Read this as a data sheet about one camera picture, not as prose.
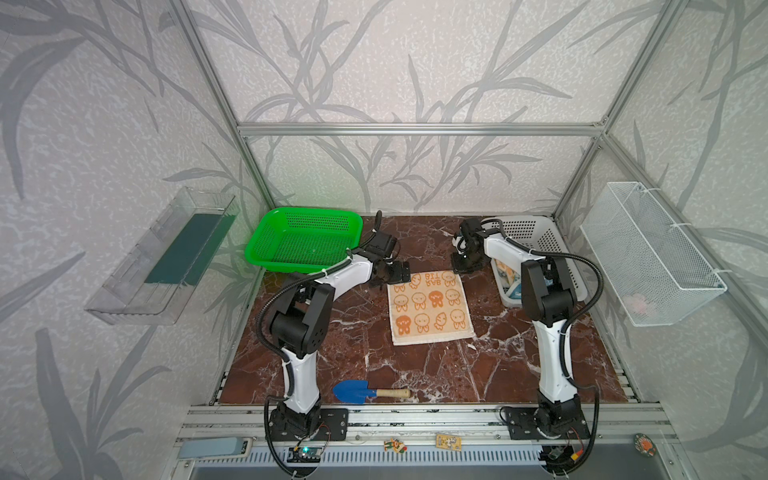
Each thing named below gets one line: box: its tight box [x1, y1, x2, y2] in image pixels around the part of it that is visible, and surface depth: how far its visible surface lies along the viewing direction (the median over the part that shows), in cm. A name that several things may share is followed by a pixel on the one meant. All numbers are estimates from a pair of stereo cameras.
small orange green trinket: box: [383, 438, 408, 454], surface depth 72 cm
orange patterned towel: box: [387, 271, 476, 346], surface depth 96 cm
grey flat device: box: [177, 437, 254, 460], surface depth 71 cm
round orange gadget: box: [634, 433, 657, 457], surface depth 72 cm
